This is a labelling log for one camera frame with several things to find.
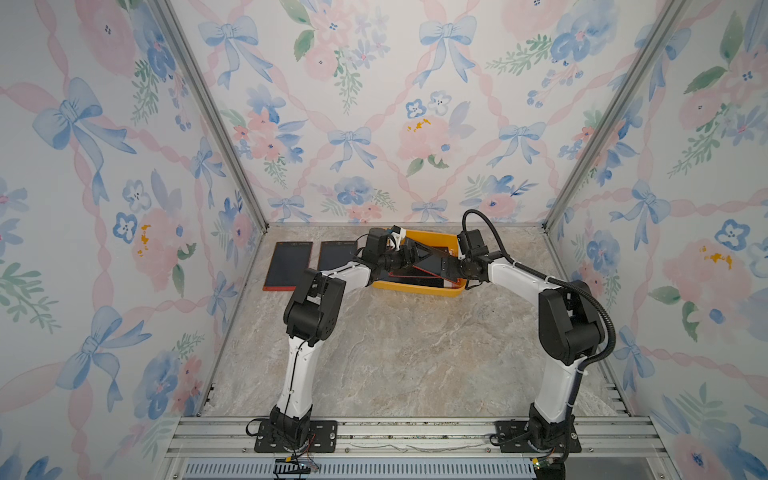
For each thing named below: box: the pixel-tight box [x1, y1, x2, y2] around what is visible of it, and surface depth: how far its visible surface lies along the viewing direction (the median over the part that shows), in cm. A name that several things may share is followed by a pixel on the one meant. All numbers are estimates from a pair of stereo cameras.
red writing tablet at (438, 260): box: [412, 241, 461, 282], surface depth 93 cm
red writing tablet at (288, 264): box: [263, 242, 313, 291], surface depth 115 cm
